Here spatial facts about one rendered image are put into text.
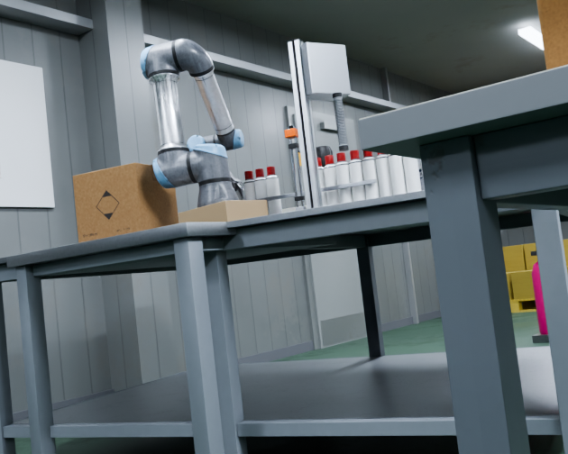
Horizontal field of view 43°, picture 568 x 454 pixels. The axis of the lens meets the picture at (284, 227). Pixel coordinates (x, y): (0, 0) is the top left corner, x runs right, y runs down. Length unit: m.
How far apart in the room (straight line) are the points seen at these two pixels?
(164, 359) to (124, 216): 2.06
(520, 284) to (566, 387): 6.22
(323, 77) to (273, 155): 3.58
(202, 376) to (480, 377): 1.46
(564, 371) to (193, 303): 0.99
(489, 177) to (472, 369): 0.18
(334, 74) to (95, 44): 2.44
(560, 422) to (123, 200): 1.63
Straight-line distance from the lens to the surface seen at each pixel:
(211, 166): 2.51
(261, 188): 2.82
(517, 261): 8.55
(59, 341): 4.46
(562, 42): 0.99
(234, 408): 2.25
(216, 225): 2.12
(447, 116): 0.64
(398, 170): 2.60
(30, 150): 4.47
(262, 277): 5.82
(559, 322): 1.90
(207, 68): 2.70
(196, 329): 2.05
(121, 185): 2.68
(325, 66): 2.66
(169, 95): 2.66
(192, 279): 2.05
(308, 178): 2.58
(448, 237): 0.68
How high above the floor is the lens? 0.64
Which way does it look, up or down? 4 degrees up
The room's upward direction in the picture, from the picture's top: 6 degrees counter-clockwise
